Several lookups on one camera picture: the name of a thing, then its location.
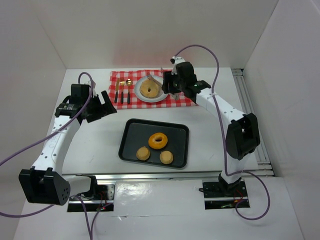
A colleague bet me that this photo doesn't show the white paper plate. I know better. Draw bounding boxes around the white paper plate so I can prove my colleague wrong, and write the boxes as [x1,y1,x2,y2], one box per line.
[133,75,169,103]

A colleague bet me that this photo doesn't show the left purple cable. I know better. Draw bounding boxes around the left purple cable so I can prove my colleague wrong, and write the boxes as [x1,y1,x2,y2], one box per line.
[0,72,113,240]

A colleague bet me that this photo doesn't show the aluminium rail front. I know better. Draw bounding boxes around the aluminium rail front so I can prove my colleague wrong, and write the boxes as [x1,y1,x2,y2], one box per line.
[63,171,220,181]

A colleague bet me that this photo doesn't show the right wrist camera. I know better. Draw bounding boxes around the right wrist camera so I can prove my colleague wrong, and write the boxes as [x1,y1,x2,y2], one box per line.
[170,56,185,75]

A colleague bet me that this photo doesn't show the small round bun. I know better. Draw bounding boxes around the small round bun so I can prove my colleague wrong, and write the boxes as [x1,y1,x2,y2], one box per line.
[136,146,151,161]
[159,150,174,165]

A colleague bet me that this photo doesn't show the small round bun right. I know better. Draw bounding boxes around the small round bun right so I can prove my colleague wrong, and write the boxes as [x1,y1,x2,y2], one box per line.
[159,150,174,165]

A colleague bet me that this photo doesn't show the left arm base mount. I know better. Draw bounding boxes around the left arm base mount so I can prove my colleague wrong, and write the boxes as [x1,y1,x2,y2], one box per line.
[64,174,116,213]

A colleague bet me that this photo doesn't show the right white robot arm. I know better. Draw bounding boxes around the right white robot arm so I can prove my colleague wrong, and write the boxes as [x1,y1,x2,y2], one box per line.
[162,57,261,194]

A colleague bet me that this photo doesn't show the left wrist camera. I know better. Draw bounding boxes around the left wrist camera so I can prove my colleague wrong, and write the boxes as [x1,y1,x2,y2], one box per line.
[84,80,97,98]

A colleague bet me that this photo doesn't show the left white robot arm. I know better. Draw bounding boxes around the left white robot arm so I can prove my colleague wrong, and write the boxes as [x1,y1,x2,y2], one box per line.
[18,84,117,206]

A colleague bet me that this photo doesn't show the red checkered cloth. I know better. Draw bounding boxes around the red checkered cloth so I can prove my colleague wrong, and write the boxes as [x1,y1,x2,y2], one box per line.
[108,69,196,110]

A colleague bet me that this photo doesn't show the orange glazed donut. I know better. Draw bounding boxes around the orange glazed donut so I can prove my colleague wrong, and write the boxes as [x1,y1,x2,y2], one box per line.
[148,132,168,150]

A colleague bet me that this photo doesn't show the plain beige bagel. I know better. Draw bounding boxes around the plain beige bagel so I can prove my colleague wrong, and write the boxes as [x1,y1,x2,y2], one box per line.
[139,78,161,99]

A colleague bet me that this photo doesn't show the gold knife black handle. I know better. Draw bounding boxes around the gold knife black handle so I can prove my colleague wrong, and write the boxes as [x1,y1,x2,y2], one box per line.
[114,78,120,103]

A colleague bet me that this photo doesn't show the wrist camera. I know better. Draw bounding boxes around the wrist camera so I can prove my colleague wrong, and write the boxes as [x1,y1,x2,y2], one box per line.
[84,80,97,98]
[170,56,185,75]

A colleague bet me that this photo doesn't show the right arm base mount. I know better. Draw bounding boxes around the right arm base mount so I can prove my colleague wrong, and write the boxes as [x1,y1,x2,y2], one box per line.
[198,176,250,210]

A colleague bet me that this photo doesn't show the aluminium rail right side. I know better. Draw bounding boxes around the aluminium rail right side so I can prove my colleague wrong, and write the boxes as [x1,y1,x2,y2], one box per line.
[231,68,275,177]

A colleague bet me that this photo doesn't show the gold fork black handle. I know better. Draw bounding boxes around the gold fork black handle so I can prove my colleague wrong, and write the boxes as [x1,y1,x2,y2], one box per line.
[120,78,126,104]

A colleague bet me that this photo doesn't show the gold spoon black handle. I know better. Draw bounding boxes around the gold spoon black handle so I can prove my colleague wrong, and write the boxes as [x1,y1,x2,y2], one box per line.
[125,78,133,105]

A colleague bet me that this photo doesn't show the small round bun left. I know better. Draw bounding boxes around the small round bun left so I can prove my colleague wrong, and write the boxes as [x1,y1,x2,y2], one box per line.
[136,146,151,161]

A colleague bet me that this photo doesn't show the black baking tray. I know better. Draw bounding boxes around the black baking tray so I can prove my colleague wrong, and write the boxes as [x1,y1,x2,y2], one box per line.
[118,118,190,169]

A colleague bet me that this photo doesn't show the metal tongs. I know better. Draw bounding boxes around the metal tongs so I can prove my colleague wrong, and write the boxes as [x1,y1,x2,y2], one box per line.
[146,71,180,101]

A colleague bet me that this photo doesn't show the aluminium rail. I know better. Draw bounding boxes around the aluminium rail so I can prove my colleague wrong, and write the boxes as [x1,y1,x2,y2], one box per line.
[63,171,220,181]
[231,68,275,177]

